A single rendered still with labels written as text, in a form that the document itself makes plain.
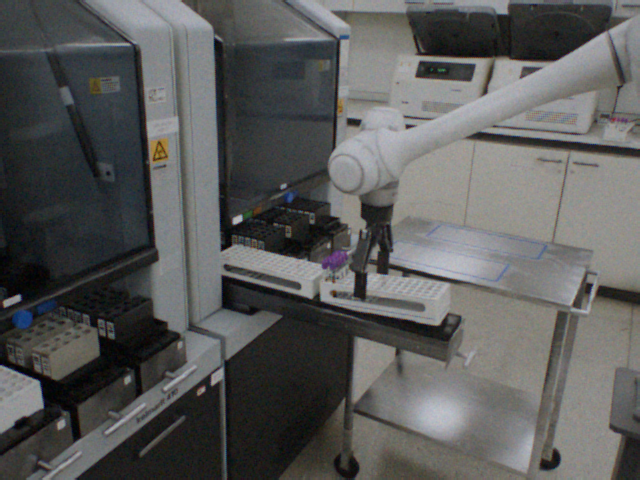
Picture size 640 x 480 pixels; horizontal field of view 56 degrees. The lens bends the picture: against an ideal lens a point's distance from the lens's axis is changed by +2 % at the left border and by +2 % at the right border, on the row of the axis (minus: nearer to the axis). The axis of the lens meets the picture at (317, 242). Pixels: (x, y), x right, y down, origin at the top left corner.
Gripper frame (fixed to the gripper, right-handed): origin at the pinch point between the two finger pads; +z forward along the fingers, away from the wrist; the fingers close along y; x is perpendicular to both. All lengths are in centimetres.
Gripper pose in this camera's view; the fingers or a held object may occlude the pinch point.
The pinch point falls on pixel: (371, 283)
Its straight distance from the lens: 143.7
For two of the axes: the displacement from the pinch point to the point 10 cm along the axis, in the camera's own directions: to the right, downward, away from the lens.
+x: -8.8, -1.9, 4.3
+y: 4.7, -3.0, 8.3
